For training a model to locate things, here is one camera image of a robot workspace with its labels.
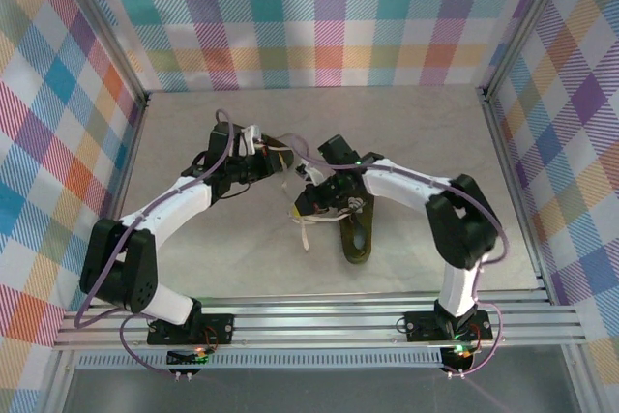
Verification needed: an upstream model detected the slotted grey cable duct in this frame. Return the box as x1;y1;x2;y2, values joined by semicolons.
76;350;449;369

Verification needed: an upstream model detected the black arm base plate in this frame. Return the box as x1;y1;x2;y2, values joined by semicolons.
146;313;237;347
402;310;494;342

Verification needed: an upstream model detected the small circuit board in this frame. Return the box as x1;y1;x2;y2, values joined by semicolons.
166;347;213;382
438;343;479;379

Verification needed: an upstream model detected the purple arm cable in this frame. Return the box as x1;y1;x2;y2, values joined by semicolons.
282;132;509;378
74;108;238;378

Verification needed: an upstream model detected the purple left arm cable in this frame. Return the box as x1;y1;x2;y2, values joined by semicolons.
74;108;238;378

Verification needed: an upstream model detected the aluminium mounting rail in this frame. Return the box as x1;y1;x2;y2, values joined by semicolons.
51;289;589;352

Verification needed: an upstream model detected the colourful plaid cloth panel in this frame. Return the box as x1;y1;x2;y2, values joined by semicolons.
0;0;144;413
79;0;552;94
487;0;619;413

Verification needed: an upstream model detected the aluminium side rail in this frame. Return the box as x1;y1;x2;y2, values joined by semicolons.
478;88;552;303
86;96;151;310

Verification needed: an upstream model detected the white shoelace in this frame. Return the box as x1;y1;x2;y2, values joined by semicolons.
260;139;291;194
289;195;365;253

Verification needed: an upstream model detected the aluminium corner post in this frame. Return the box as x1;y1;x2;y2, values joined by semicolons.
476;0;579;100
45;0;152;112

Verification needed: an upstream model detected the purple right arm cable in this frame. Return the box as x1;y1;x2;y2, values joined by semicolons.
282;132;509;378

